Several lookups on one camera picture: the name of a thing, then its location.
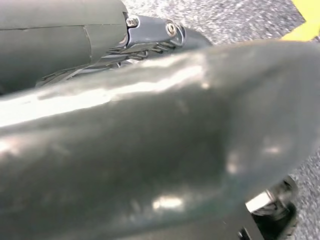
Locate black robot left foot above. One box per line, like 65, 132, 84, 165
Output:
237, 174, 299, 240

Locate yellow floor tape marking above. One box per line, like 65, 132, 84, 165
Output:
281, 0, 320, 42

